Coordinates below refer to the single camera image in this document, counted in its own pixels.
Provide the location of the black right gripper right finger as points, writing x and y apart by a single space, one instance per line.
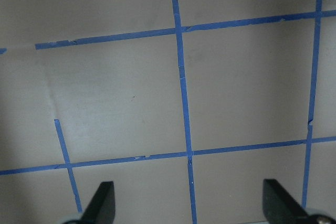
279 206

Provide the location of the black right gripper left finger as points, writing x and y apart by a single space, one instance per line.
101 208

